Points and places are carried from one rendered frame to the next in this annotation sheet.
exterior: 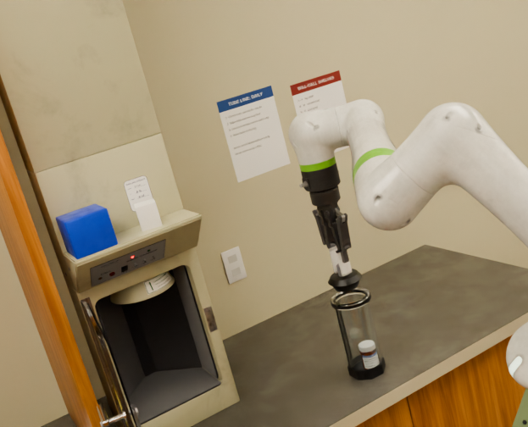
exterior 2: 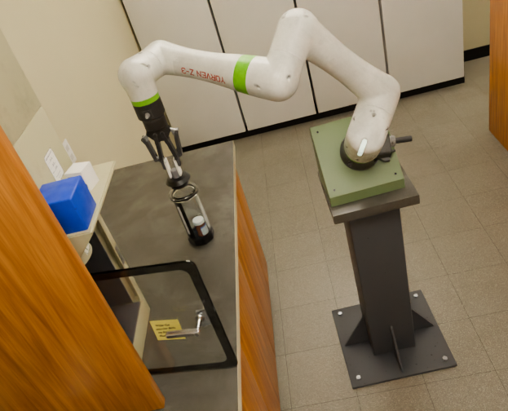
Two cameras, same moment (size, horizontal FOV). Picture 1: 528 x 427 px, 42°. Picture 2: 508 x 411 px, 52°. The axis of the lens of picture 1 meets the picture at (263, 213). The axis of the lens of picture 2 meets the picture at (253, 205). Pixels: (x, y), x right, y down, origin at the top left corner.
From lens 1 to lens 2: 1.27 m
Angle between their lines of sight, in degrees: 54
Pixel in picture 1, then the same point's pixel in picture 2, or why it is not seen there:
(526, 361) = (368, 139)
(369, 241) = not seen: hidden behind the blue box
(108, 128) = (15, 108)
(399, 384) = (232, 228)
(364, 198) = (280, 81)
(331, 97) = not seen: hidden behind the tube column
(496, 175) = (333, 43)
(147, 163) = (46, 136)
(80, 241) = (82, 211)
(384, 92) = (36, 64)
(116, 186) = (41, 164)
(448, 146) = (313, 33)
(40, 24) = not seen: outside the picture
